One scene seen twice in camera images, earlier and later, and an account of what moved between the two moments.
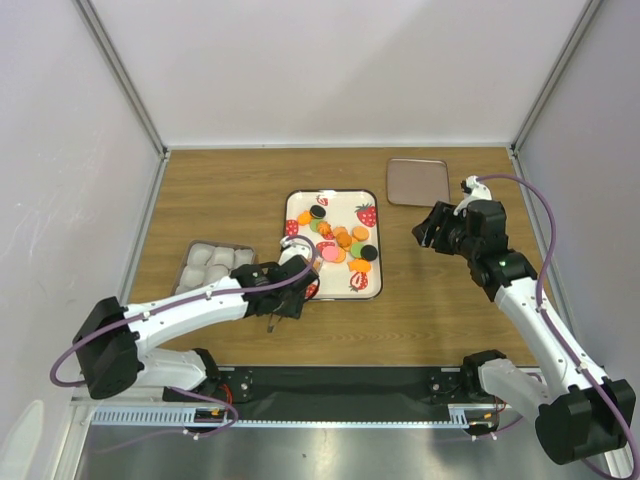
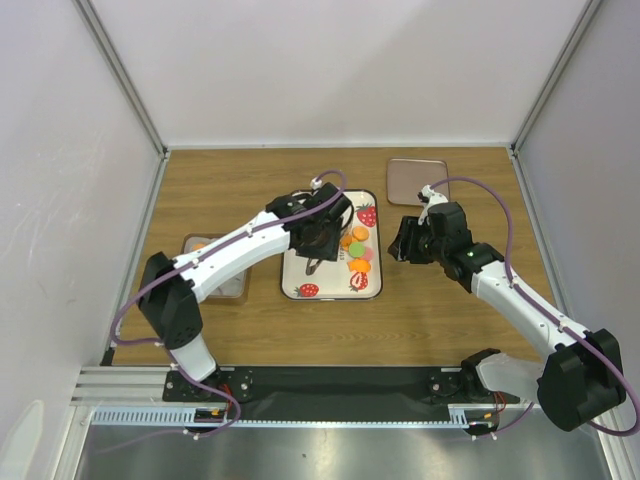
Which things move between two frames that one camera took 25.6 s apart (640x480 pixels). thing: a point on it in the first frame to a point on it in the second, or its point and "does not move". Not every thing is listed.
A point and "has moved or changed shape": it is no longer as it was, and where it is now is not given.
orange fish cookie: (361, 265) does not move
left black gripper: (293, 309) to (329, 251)
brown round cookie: (344, 239) does not move
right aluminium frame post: (576, 33) does not move
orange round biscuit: (360, 233) does not move
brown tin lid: (417, 181) does not move
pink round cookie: (330, 253) has moved or changed shape
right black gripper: (442, 217) to (402, 248)
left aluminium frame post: (99, 31) does not move
